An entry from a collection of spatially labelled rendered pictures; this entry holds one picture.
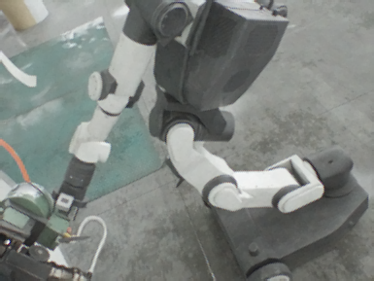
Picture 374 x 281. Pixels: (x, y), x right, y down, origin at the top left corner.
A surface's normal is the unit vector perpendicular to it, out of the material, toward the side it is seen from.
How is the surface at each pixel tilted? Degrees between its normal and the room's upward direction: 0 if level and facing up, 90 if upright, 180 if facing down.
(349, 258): 0
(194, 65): 58
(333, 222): 0
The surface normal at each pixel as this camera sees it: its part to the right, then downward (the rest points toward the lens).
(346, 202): -0.30, -0.70
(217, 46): -0.70, 0.18
